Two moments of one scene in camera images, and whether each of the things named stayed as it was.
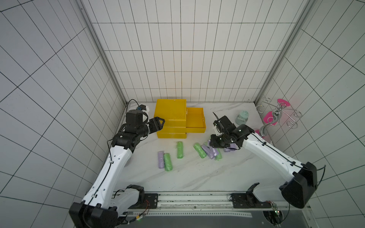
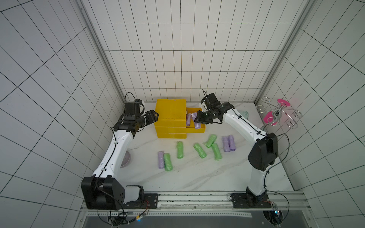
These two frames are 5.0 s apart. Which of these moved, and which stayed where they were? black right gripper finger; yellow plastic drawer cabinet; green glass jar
Moved: black right gripper finger
Stayed: yellow plastic drawer cabinet; green glass jar
